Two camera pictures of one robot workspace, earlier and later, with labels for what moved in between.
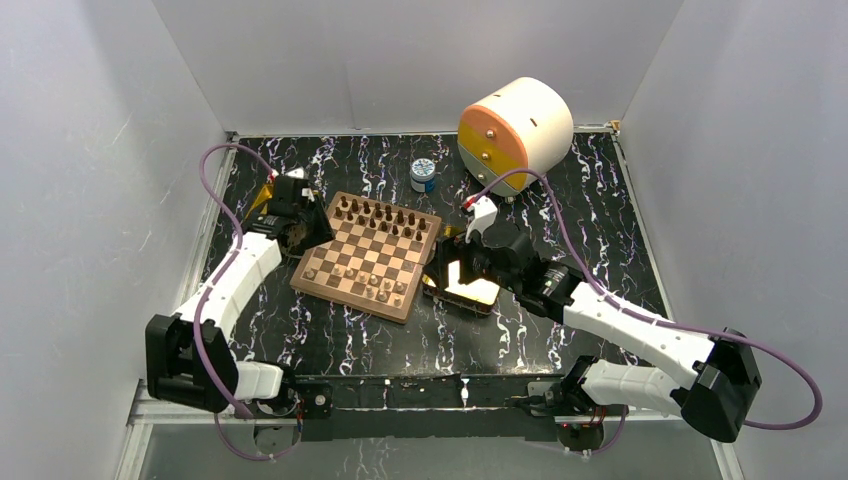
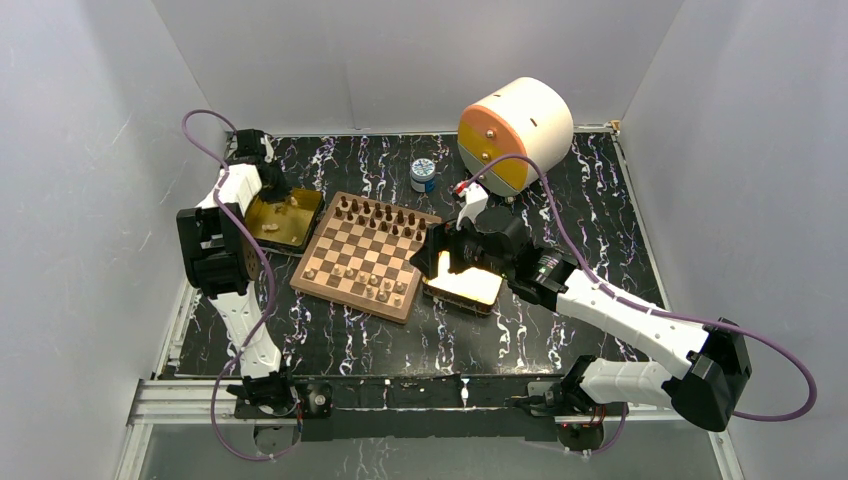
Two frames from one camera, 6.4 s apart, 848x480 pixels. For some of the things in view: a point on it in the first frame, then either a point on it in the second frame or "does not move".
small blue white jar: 422,175 does not move
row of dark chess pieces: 384,218 does not move
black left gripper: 323,234 to 283,191
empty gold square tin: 477,296 does not move
